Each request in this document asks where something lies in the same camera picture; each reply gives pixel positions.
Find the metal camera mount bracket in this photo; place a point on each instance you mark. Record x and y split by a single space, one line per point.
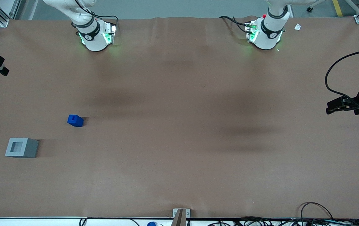
181 215

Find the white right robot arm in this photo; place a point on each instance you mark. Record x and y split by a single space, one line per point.
94 40

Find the brown table cover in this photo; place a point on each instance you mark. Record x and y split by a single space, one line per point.
179 125

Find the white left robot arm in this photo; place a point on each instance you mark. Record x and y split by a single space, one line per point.
267 34

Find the blue plastic part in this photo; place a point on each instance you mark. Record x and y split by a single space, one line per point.
75 121

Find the gray square base block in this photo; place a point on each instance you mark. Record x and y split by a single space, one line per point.
29 149

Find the chair leg with caster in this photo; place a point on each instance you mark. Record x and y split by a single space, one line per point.
310 8

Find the white paper scrap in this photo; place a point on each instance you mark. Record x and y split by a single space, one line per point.
297 27

